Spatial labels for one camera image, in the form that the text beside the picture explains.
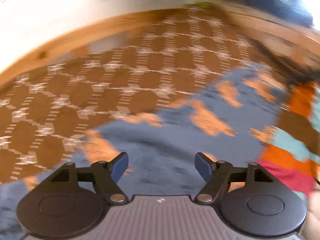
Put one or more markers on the blue pyjama pants orange print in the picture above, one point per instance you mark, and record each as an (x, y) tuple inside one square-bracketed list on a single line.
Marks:
[(222, 121)]

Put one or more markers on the brown PF patterned duvet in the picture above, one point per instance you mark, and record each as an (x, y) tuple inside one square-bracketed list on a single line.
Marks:
[(171, 59)]

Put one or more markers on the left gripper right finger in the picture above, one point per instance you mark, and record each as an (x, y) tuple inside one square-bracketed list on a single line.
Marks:
[(216, 175)]

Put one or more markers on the orange patchwork blanket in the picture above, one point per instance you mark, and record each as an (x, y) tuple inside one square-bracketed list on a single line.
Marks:
[(291, 151)]

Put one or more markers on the wooden bed frame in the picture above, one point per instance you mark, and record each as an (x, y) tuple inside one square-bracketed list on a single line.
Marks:
[(302, 39)]

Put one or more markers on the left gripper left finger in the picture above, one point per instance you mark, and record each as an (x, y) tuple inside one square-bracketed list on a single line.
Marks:
[(106, 176)]

